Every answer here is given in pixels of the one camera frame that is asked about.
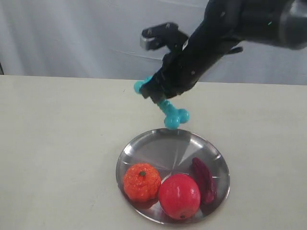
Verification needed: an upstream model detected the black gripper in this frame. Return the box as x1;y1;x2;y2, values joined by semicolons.
140;36;230;104

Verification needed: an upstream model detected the teal toy bone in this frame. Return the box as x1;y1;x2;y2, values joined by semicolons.
134;76;190;130

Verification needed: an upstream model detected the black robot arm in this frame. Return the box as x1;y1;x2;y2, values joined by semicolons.
140;0;307;103

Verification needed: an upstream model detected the round stainless steel plate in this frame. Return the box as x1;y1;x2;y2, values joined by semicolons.
116;128;230;225

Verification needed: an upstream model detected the orange toy pumpkin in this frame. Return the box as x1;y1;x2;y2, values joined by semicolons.
123;163;161;202

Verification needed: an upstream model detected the dark purple toy pepper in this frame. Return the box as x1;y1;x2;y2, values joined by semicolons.
192;157;217;205

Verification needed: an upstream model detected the red toy apple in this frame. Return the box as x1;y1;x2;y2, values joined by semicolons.
158;173;201;220

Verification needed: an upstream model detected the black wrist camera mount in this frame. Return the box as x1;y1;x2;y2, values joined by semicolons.
140;22;189;52

